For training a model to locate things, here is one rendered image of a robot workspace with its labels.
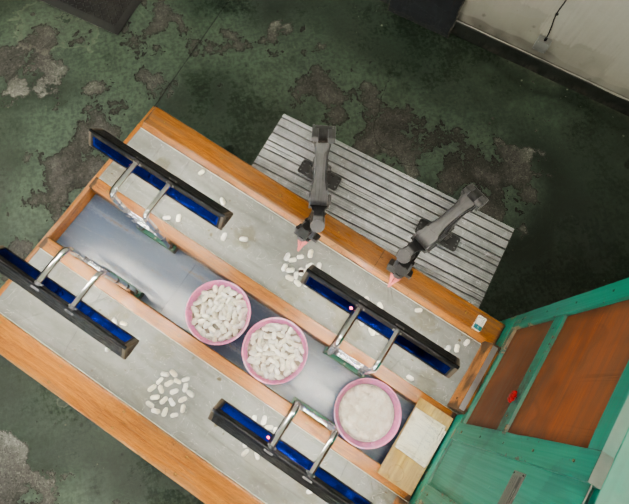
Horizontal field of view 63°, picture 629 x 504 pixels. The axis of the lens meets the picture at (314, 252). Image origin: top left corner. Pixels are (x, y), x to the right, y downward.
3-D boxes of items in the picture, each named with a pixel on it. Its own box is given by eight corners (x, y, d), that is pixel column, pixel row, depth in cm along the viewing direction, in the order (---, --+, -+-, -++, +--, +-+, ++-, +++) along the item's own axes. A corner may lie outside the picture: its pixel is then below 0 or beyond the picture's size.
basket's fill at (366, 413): (356, 373, 215) (357, 372, 210) (402, 403, 212) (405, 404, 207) (327, 420, 210) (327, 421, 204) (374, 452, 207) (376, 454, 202)
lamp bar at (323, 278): (311, 264, 190) (312, 259, 183) (459, 359, 182) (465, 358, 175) (299, 282, 188) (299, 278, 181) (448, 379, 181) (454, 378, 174)
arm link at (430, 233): (427, 251, 192) (492, 196, 188) (411, 233, 194) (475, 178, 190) (427, 253, 204) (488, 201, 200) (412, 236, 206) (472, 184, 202)
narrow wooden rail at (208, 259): (105, 185, 236) (96, 176, 225) (449, 413, 215) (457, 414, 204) (97, 195, 235) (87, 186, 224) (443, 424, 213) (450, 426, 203)
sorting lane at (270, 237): (141, 129, 237) (140, 127, 234) (489, 350, 215) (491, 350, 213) (99, 180, 230) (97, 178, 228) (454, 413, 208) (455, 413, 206)
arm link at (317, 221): (328, 233, 199) (331, 205, 194) (306, 231, 199) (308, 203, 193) (328, 220, 209) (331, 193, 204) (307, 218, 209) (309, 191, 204)
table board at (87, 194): (162, 122, 253) (153, 105, 238) (165, 125, 253) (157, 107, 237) (-11, 332, 225) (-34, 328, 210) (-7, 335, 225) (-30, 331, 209)
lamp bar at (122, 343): (3, 245, 188) (-8, 240, 181) (140, 340, 181) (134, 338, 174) (-12, 263, 186) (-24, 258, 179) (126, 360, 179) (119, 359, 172)
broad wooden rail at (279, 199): (165, 125, 253) (155, 104, 235) (490, 330, 232) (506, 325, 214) (150, 143, 250) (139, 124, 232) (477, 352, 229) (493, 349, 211)
